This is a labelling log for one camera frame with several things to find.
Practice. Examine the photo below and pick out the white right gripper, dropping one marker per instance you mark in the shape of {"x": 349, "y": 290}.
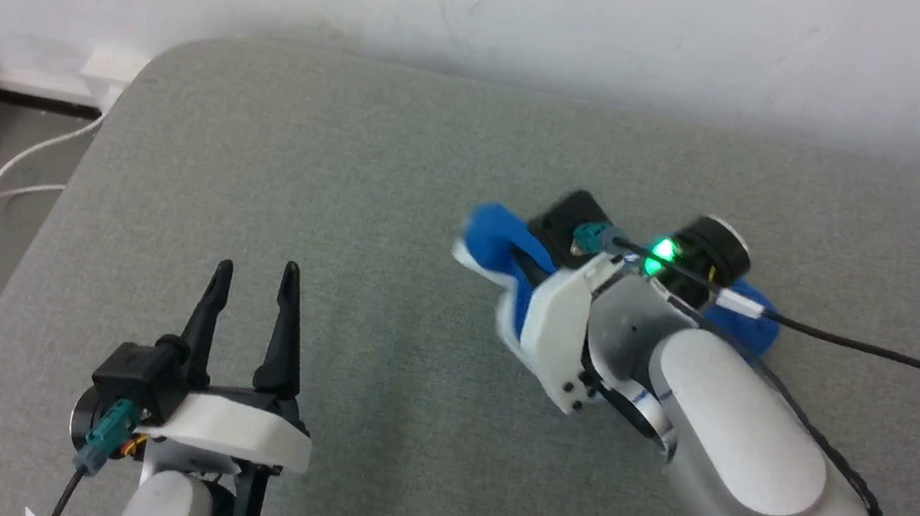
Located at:
{"x": 558, "y": 337}

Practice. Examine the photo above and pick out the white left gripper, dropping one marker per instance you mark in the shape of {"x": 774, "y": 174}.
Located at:
{"x": 236, "y": 433}

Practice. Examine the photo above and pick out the blue and white garment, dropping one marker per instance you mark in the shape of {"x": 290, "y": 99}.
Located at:
{"x": 500, "y": 241}

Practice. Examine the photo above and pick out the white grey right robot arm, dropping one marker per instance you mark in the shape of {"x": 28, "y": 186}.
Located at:
{"x": 755, "y": 460}

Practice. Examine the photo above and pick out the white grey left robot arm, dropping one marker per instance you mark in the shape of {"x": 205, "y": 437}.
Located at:
{"x": 169, "y": 508}

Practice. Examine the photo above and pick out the grey fabric sofa seat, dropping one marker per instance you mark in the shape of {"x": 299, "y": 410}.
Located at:
{"x": 389, "y": 285}

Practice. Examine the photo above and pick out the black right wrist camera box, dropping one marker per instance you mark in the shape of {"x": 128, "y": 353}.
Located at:
{"x": 570, "y": 223}

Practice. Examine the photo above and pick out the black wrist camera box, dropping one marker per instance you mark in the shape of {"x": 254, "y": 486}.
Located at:
{"x": 135, "y": 378}
{"x": 570, "y": 223}

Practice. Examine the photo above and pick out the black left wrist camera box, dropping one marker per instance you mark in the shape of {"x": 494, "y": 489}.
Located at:
{"x": 135, "y": 378}

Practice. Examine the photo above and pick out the white wall socket box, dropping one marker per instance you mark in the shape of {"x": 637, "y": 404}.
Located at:
{"x": 110, "y": 74}

